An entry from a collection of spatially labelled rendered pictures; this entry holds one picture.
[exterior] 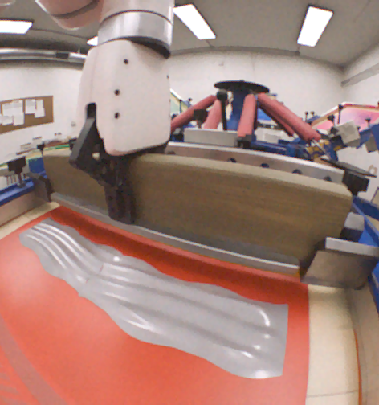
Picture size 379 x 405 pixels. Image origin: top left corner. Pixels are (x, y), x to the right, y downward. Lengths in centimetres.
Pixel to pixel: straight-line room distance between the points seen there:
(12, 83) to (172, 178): 413
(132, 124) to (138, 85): 3
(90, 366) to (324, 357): 17
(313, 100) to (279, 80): 85
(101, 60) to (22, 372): 24
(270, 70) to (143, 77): 437
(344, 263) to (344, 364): 9
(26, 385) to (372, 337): 26
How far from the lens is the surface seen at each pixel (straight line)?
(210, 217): 15
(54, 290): 20
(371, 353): 18
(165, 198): 16
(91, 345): 16
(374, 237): 26
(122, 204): 18
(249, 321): 16
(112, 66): 15
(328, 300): 21
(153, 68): 18
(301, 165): 38
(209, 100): 87
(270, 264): 16
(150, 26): 18
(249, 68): 451
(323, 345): 18
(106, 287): 18
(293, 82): 449
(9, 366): 19
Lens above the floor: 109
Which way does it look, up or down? 25 degrees down
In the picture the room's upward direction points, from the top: 2 degrees clockwise
